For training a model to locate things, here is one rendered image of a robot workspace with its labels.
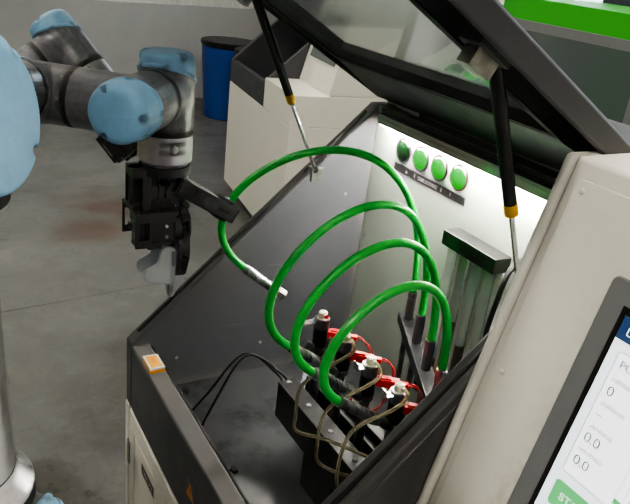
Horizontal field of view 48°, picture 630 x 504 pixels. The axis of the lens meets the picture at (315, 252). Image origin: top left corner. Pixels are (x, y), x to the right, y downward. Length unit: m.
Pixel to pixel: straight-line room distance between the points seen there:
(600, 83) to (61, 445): 2.87
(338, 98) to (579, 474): 3.37
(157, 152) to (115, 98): 0.15
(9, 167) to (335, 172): 1.10
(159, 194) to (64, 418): 1.99
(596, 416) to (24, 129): 0.67
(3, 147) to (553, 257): 0.66
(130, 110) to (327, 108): 3.27
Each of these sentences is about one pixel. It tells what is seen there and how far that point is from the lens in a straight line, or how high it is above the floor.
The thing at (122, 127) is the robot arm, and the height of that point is 1.53.
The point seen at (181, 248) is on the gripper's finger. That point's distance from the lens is 1.03.
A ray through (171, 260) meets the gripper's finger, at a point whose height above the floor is 1.31.
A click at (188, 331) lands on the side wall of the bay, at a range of 1.56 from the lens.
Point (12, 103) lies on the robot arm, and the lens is 0.54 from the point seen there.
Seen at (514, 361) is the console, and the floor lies 1.29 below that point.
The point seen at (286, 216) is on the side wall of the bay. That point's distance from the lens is 1.54.
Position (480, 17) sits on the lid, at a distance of 0.78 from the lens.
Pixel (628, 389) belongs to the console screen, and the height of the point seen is 1.34.
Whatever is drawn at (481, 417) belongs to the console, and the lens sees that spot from 1.01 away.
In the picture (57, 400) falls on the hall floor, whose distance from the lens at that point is 3.03.
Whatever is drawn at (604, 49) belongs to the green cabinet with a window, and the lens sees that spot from 3.77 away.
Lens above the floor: 1.75
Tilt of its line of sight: 23 degrees down
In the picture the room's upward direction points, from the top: 7 degrees clockwise
